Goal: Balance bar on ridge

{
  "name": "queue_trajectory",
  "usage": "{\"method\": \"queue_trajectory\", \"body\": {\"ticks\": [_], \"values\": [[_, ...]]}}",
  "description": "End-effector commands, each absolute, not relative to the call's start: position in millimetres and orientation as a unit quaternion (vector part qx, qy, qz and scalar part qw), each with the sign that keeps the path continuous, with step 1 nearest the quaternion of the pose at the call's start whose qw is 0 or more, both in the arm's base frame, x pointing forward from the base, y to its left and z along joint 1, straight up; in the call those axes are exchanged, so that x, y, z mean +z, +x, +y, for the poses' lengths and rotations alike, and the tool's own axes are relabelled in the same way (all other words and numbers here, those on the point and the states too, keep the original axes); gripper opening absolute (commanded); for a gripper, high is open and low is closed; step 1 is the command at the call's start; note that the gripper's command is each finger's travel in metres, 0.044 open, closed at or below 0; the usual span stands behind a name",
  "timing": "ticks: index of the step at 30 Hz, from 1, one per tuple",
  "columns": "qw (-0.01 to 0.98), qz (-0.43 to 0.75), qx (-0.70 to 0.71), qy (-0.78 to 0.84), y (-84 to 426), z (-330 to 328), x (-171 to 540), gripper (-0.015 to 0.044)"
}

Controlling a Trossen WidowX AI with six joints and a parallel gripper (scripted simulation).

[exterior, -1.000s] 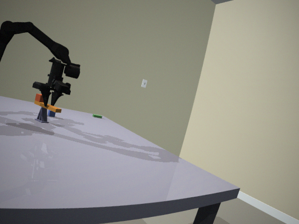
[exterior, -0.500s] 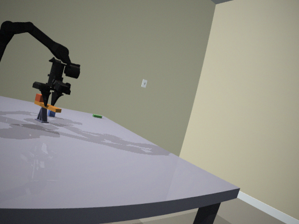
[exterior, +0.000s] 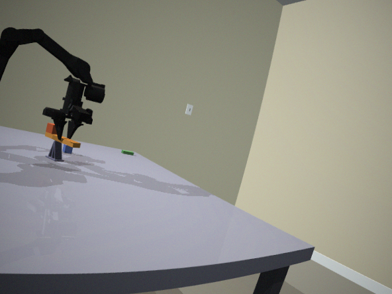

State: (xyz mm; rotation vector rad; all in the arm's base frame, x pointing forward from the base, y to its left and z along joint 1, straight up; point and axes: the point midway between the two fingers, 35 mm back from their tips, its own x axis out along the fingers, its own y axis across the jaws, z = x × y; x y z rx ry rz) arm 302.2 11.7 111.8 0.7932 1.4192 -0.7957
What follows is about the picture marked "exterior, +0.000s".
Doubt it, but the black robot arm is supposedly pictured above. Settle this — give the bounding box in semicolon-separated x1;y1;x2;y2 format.
0;27;105;122

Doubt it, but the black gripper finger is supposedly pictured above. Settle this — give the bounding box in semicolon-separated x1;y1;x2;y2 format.
67;121;83;139
51;118;67;140

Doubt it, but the small blue cube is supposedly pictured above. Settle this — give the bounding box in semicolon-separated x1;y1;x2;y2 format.
62;144;73;154

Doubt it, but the orange bar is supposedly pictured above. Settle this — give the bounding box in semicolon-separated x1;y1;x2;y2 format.
45;123;81;148

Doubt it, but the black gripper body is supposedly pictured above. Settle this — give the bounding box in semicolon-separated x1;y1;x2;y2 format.
43;95;93;124

